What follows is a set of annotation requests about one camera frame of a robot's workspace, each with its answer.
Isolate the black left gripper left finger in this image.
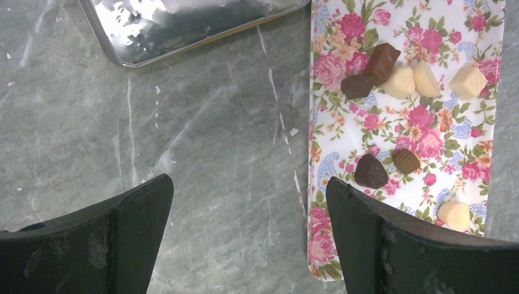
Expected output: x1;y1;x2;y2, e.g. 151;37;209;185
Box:
1;174;174;293

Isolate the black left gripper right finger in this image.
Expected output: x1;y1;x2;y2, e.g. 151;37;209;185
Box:
326;177;518;293

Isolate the dark chocolate lower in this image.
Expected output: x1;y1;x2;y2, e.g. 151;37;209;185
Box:
354;154;389;189

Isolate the white heart chocolate bottom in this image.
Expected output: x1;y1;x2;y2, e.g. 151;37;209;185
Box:
437;201;471;232

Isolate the small brown chocolate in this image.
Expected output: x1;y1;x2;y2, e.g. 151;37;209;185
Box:
393;148;420;175

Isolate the dark heart chocolate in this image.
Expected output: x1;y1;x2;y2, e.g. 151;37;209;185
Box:
340;74;374;100

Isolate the white round chocolate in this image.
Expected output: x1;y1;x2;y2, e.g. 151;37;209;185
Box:
381;66;416;100

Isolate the white tilted chocolate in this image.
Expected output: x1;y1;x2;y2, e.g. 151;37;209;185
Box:
413;61;441;97

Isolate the white cube chocolate right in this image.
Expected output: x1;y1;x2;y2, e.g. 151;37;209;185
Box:
449;66;488;100

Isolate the dark rectangular chocolate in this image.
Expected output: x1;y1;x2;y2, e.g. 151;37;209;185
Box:
363;43;401;86

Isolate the floral rectangular tray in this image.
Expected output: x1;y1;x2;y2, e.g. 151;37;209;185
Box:
307;1;507;281

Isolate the silver tin lid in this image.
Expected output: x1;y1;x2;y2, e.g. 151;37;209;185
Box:
79;0;308;69

